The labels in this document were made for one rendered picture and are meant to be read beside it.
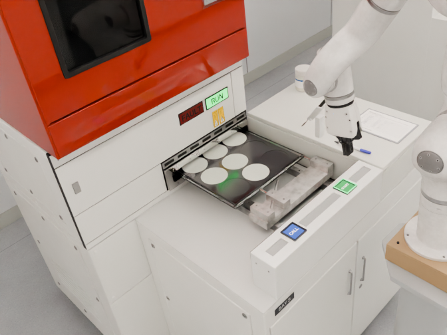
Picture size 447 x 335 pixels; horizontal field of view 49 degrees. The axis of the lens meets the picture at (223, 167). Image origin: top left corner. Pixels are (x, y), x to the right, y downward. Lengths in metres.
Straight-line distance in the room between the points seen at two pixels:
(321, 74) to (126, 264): 1.04
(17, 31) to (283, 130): 1.03
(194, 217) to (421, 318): 0.82
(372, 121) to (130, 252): 1.03
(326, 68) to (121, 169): 0.77
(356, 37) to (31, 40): 0.80
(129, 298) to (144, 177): 0.52
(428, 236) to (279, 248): 0.42
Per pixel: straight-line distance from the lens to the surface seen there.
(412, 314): 1.76
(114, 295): 1.96
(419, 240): 1.56
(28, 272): 3.02
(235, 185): 1.74
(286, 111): 2.00
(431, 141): 1.25
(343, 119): 1.44
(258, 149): 1.90
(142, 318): 2.14
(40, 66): 1.37
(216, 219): 1.74
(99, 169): 1.63
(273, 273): 1.40
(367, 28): 1.26
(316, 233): 1.48
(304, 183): 1.76
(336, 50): 1.29
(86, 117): 1.48
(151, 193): 1.81
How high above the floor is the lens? 2.00
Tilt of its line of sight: 37 degrees down
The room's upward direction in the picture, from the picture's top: 8 degrees counter-clockwise
